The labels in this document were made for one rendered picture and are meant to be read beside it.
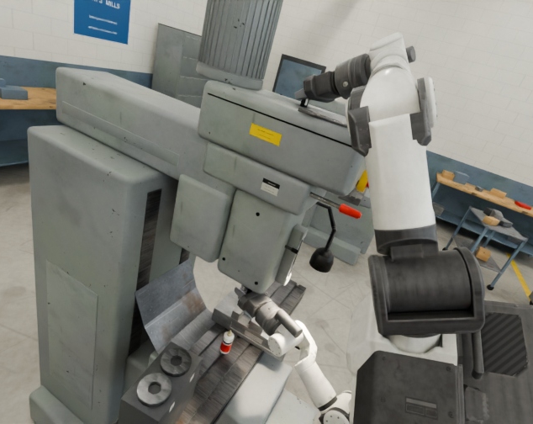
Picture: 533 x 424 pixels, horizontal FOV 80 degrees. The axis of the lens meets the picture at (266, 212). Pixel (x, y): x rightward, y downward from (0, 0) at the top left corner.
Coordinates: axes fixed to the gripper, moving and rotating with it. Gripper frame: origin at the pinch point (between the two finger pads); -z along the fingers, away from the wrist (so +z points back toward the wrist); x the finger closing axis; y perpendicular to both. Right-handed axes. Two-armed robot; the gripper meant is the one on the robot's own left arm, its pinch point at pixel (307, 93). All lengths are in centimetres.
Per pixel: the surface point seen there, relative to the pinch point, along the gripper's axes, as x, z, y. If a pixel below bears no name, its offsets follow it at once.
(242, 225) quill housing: -10.6, -20.9, -34.5
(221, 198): -14.9, -24.0, -25.7
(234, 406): -9, -40, -101
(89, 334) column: -37, -91, -74
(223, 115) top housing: -17.3, -15.7, -3.4
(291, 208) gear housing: -8.7, -3.0, -30.0
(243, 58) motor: -11.5, -11.4, 11.0
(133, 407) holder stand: -46, -32, -76
